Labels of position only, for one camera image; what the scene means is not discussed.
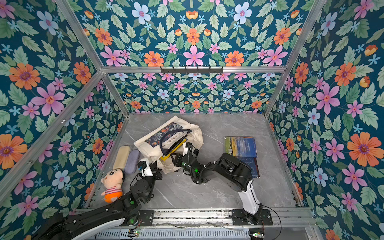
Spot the cream canvas tote bag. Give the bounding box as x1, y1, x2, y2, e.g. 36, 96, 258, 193
134, 117, 204, 174

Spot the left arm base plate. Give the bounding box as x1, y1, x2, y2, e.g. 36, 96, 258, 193
123, 210, 155, 227

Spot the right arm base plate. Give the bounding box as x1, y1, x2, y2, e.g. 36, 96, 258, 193
231, 210, 273, 226

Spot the yellow spine book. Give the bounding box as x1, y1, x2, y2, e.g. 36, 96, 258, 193
160, 140, 186, 161

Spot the black spine book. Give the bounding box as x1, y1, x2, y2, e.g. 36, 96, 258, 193
163, 137, 187, 155

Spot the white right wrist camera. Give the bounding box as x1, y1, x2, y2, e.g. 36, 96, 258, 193
184, 143, 195, 155

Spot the beige glasses case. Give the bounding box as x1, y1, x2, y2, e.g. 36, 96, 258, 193
113, 146, 131, 169

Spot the dark red stamp book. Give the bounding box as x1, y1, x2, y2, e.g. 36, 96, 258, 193
238, 157, 260, 178

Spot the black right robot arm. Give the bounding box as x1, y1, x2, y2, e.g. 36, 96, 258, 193
171, 143, 263, 225

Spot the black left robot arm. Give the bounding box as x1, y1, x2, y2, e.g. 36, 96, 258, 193
32, 172, 163, 240

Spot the blue landscape cover book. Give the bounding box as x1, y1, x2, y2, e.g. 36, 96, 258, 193
224, 136, 258, 158

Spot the purple fabric glasses case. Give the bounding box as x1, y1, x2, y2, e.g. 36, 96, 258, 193
124, 150, 141, 175

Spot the cartoon boy plush doll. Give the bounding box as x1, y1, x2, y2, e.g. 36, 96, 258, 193
101, 169, 124, 204

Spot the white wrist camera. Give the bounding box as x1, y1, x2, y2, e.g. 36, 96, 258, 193
184, 143, 195, 155
138, 159, 153, 178

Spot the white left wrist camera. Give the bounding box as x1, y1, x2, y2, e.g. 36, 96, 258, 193
138, 159, 153, 178

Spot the black hook rail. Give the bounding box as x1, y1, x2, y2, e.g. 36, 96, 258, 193
160, 67, 224, 74

